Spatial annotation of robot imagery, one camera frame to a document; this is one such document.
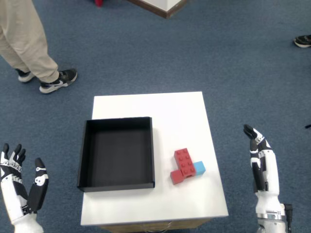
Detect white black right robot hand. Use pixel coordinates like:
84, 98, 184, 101
243, 124, 283, 215

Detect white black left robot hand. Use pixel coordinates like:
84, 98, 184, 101
0, 143, 50, 233

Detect blue cube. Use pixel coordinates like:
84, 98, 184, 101
193, 161, 206, 176

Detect red cube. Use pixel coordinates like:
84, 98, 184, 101
170, 169, 185, 186

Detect black open box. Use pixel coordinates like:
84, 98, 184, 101
77, 116, 156, 193

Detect red studded building brick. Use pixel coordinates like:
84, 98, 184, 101
173, 148, 197, 180

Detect black sneaker with white sole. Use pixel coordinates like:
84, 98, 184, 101
293, 34, 311, 49

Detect beige trousers of person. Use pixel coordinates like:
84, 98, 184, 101
0, 0, 60, 83

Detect white plinth with brown base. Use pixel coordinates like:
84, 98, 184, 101
126, 0, 189, 19

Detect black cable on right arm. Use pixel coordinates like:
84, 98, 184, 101
284, 203, 294, 233

